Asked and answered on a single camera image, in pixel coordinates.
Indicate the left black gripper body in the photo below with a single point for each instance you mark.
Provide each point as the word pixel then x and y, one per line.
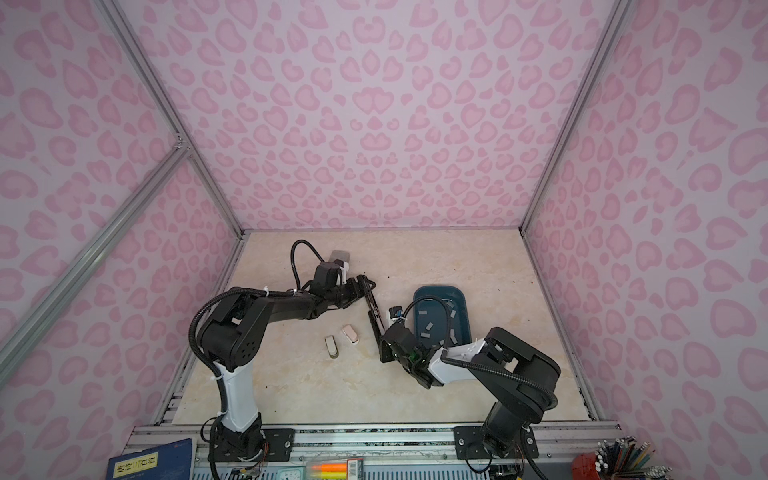
pixel 343 295

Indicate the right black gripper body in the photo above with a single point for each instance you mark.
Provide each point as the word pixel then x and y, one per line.
pixel 388 355

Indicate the black stapler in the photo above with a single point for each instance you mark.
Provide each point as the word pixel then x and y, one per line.
pixel 375 319

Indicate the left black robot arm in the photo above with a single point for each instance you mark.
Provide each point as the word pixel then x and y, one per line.
pixel 227 333

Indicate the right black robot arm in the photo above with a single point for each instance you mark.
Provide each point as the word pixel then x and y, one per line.
pixel 521 378

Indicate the grey stone block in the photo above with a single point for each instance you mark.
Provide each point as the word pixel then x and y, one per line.
pixel 340 256

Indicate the teal plastic tray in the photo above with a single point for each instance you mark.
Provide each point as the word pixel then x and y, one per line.
pixel 441 316

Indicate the orange highlighter box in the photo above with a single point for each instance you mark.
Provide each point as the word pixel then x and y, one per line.
pixel 344 469

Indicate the red container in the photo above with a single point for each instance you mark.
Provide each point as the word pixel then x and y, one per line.
pixel 583 467

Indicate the blue book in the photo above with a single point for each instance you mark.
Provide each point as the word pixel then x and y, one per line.
pixel 171 461

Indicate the pencil holder with pencils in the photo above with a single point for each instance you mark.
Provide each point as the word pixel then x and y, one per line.
pixel 627 458

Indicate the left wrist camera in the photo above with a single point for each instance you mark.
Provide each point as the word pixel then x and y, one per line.
pixel 343 268

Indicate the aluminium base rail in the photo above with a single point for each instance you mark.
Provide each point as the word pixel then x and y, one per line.
pixel 429 450

